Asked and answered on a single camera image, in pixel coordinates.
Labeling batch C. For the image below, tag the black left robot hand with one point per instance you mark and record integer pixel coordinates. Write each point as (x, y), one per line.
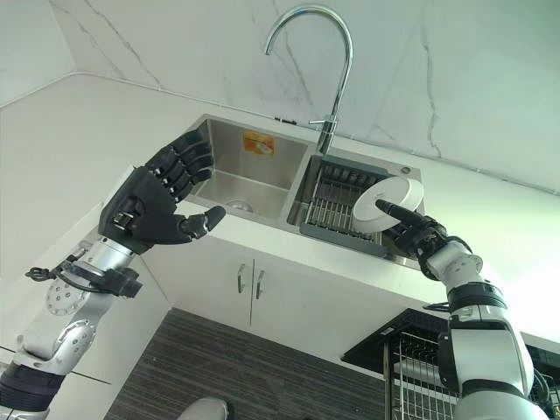
(144, 205)

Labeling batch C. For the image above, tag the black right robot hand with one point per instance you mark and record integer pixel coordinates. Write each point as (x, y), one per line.
(411, 227)

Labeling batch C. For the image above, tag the white round bowl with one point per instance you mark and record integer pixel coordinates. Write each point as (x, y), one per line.
(385, 205)

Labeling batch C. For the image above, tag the black open dishwasher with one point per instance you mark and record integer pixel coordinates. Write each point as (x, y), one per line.
(420, 350)

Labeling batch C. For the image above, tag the grey sink drain rack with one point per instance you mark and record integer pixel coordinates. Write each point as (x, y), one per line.
(332, 205)

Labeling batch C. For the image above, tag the round sink drain strainer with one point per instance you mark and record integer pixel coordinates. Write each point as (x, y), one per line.
(239, 205)

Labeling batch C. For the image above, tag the white cabinet door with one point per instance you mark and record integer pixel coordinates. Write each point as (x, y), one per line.
(210, 284)
(328, 297)

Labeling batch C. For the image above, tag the orange sink sticker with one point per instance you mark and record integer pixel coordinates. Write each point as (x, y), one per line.
(258, 144)

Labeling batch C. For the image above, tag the stainless steel double sink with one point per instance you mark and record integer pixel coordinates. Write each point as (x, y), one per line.
(280, 184)

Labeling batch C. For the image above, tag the white dish in rack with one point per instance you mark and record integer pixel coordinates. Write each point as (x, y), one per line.
(415, 372)

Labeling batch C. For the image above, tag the chrome gooseneck faucet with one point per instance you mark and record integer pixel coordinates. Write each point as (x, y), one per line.
(326, 74)

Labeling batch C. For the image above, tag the silver robot leg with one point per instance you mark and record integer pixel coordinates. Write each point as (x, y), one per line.
(206, 408)

